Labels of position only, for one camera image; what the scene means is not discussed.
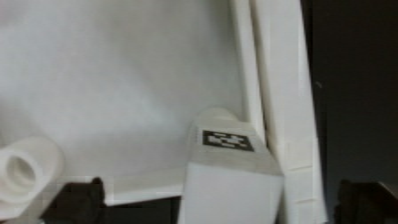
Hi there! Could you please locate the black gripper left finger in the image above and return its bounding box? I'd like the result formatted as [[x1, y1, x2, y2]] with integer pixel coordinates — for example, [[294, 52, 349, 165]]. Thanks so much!
[[38, 177, 106, 224]]

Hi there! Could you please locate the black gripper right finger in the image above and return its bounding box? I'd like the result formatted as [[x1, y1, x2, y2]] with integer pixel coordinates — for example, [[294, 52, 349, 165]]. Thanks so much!
[[333, 180, 398, 224]]

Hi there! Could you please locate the white table leg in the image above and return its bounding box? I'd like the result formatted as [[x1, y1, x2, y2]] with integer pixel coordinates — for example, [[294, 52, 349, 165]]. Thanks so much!
[[177, 108, 284, 224]]

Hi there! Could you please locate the white square tabletop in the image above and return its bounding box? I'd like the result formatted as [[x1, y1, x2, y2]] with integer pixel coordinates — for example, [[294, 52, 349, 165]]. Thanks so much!
[[0, 0, 268, 224]]

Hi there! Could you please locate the white U-shaped obstacle wall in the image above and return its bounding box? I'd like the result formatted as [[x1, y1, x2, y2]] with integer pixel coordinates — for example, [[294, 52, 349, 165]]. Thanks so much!
[[250, 0, 328, 224]]

